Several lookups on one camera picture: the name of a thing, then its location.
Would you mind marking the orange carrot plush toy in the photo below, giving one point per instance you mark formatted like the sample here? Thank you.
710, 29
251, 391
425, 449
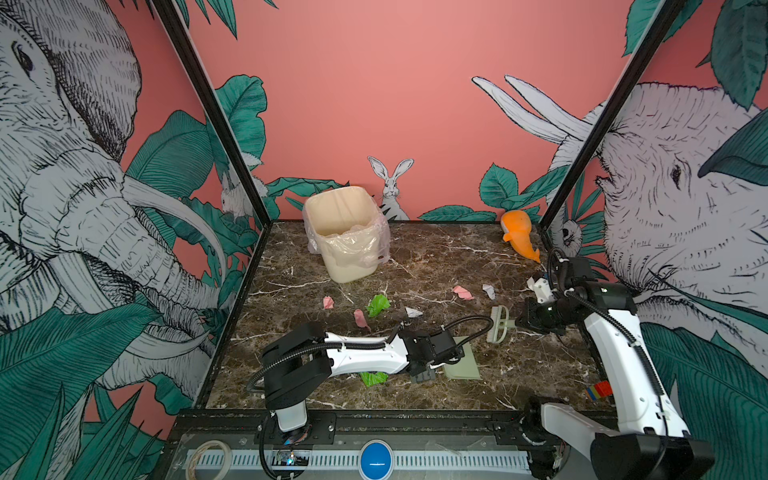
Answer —
517, 228

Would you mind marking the right black frame post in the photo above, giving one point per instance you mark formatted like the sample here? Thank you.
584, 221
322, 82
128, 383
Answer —
660, 23

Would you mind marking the white slotted cable duct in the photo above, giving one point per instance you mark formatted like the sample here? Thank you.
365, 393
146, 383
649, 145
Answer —
515, 462

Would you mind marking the green paper scrap front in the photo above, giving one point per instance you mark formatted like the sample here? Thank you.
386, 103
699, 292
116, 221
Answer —
370, 379

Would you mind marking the cream plastic trash bin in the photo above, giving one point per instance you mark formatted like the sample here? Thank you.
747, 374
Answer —
348, 230

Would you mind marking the pink paper scrap centre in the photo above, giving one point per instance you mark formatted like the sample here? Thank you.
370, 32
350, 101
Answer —
360, 320

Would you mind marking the black frame post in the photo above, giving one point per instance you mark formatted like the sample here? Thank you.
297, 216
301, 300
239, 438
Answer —
172, 21
660, 23

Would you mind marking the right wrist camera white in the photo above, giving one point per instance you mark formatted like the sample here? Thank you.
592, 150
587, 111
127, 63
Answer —
541, 289

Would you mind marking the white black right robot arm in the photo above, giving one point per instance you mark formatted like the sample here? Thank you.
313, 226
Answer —
651, 440

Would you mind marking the pink paper scrap right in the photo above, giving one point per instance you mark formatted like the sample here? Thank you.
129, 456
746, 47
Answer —
463, 293

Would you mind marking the left black frame post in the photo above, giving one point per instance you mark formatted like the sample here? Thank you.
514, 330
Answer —
172, 21

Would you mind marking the green paper scrap centre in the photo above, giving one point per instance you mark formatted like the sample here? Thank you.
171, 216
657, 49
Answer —
377, 305

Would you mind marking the blue round button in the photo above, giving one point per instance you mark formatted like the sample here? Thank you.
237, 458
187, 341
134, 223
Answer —
376, 461

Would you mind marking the grey paper scrap right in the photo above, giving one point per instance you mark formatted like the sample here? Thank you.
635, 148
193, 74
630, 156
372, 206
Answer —
490, 291

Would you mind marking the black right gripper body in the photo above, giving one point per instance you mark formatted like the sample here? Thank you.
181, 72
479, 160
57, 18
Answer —
551, 317

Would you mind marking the pale green dustpan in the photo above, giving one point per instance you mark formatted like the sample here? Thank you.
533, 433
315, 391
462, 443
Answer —
465, 369

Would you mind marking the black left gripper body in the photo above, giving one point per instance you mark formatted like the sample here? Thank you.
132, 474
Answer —
429, 377

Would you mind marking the black front mounting rail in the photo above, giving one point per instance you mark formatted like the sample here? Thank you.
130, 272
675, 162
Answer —
325, 426

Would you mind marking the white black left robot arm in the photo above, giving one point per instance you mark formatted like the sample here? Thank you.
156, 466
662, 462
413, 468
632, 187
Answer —
295, 365

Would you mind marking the pale green hand brush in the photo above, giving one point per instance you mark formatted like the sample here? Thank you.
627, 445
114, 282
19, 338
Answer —
502, 323

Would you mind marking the green paper scrap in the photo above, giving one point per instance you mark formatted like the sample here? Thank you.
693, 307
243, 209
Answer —
370, 379
377, 305

